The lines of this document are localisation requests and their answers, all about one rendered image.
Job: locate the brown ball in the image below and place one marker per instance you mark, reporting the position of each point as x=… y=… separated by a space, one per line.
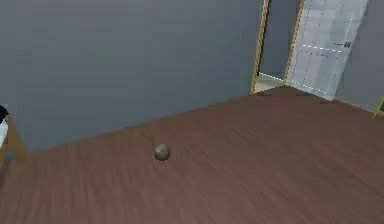
x=162 y=152

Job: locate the pale grey room door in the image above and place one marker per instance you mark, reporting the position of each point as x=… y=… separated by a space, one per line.
x=323 y=46

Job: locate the wooden bed with white sheet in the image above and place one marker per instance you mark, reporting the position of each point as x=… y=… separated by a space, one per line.
x=11 y=140

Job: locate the yellow framed furniture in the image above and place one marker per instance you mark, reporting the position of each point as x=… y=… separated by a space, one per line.
x=380 y=108

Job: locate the black pillow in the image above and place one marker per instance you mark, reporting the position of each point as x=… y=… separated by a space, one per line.
x=2 y=112

